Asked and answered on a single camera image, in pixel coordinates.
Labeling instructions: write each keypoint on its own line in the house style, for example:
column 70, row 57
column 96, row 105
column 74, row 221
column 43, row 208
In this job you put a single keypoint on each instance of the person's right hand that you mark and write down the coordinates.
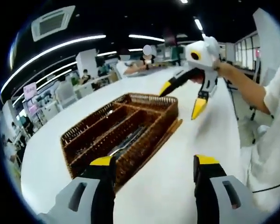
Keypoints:
column 196, row 79

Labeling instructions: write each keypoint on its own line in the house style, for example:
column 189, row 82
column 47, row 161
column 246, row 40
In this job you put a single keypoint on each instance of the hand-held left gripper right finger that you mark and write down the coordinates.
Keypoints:
column 224, row 198

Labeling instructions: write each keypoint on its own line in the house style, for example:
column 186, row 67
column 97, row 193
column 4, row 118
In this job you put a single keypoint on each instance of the dark red hanging screen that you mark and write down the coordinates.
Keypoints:
column 170, row 35

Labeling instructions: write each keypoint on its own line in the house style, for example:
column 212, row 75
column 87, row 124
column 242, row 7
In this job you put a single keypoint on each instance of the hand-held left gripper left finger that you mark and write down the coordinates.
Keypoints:
column 77, row 198

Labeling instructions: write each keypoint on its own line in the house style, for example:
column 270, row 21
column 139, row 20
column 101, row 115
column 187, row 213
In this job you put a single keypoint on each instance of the green potted plant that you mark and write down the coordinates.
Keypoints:
column 73, row 81

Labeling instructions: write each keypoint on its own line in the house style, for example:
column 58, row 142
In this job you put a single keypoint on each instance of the brown wicker storage tray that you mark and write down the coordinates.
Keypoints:
column 149, row 109

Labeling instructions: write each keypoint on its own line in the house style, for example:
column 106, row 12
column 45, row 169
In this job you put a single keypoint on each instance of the pink sign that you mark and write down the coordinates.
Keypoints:
column 30, row 91

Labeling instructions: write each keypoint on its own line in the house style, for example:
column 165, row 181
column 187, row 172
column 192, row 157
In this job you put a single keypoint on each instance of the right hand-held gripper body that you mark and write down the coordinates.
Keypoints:
column 203, row 56

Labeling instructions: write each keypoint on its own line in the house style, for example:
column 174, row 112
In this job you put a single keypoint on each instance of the ceiling air conditioner vent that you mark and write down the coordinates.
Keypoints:
column 52, row 23

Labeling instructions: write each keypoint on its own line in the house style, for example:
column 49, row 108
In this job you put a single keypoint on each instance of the black tripod stand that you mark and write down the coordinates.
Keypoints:
column 232, row 100

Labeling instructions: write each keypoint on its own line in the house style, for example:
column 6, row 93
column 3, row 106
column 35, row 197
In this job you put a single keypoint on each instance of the ceiling light strip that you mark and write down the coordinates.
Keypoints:
column 53, row 52
column 147, row 37
column 198, row 24

